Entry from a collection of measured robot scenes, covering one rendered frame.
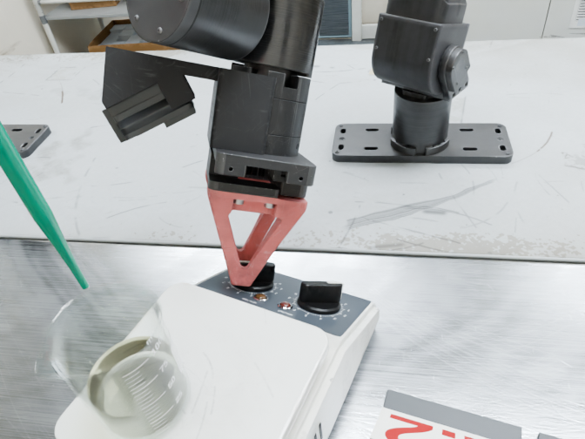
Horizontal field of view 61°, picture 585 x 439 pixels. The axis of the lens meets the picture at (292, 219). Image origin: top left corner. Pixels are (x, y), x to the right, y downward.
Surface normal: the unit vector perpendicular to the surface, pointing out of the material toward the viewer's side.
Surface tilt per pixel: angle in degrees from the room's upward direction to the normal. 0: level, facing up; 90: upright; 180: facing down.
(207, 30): 117
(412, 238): 0
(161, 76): 66
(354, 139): 0
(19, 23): 90
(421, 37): 72
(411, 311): 0
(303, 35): 80
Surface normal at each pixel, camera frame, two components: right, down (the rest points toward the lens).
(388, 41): -0.66, 0.29
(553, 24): -0.15, 0.67
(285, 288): 0.14, -0.96
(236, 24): 0.66, 0.59
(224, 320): -0.10, -0.74
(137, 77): 0.18, 0.28
